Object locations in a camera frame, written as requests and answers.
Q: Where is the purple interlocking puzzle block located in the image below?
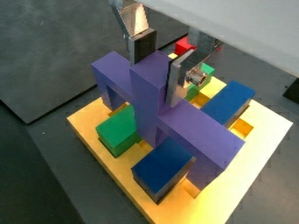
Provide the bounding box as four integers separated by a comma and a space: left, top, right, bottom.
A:
91, 51, 244, 189

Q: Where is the black angle bracket fixture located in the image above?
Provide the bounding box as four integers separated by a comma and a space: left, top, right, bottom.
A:
283, 78, 299, 105

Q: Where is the red interlocking puzzle block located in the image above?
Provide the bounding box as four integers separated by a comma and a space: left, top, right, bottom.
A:
172, 35, 225, 57

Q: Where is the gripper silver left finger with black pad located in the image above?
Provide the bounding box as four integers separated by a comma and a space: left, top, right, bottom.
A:
108, 0, 156, 65

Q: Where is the green long bar block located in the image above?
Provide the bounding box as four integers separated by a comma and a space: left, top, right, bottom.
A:
96, 63, 215, 158

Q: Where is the blue long bar block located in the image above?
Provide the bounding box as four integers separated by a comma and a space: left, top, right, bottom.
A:
132, 81, 255, 202

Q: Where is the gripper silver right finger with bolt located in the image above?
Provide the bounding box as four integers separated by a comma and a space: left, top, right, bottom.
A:
165, 27, 223, 108

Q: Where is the yellow slotted board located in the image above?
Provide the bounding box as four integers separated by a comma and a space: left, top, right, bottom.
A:
65, 52, 295, 224

